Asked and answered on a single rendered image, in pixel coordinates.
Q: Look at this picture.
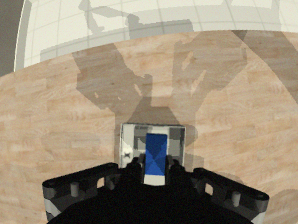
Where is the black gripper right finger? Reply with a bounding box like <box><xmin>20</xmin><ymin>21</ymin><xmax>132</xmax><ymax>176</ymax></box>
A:
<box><xmin>164</xmin><ymin>155</ymin><xmax>270</xmax><ymax>224</ymax></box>

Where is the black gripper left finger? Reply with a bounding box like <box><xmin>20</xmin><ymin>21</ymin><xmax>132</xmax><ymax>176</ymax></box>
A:
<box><xmin>42</xmin><ymin>153</ymin><xmax>146</xmax><ymax>222</ymax></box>

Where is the grey three-compartment bin rack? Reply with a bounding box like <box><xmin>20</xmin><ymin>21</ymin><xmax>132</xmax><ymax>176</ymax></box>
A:
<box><xmin>119</xmin><ymin>122</ymin><xmax>186</xmax><ymax>168</ymax></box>

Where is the blue and white eraser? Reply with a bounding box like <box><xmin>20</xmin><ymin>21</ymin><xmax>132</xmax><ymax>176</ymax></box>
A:
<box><xmin>144</xmin><ymin>133</ymin><xmax>168</xmax><ymax>185</ymax></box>

